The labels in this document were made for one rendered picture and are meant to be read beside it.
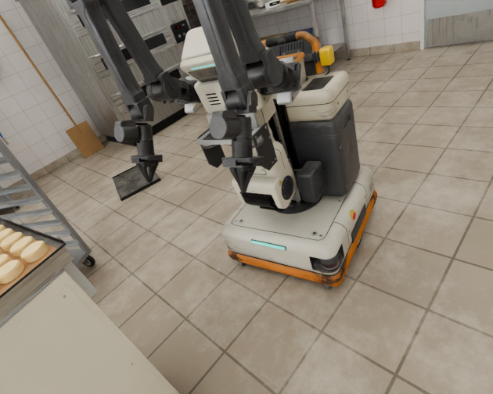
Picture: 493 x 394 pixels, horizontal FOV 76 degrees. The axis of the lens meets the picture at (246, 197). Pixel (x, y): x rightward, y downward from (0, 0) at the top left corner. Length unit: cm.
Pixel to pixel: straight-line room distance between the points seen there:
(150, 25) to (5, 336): 401
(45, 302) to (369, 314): 115
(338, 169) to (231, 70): 78
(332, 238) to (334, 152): 37
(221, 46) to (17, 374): 84
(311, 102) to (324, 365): 102
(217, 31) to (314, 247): 91
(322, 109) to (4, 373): 122
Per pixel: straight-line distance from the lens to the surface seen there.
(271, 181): 125
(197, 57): 111
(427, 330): 145
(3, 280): 80
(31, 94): 495
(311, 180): 133
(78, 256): 236
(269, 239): 146
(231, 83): 84
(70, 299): 87
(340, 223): 144
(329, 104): 131
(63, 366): 93
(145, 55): 121
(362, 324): 145
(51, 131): 499
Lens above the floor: 123
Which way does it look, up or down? 33 degrees down
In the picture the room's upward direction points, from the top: 21 degrees counter-clockwise
